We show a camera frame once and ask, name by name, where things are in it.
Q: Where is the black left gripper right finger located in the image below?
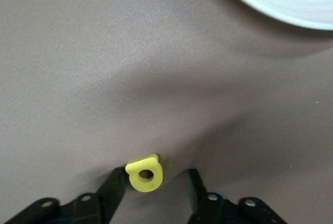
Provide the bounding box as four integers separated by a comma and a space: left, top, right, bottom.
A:
185, 168, 287, 224

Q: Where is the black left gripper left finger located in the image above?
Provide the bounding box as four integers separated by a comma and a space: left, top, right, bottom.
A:
5, 167, 128, 224

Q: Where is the yellow foam letter d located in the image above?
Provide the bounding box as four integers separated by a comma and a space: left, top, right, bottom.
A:
125, 153, 164, 192

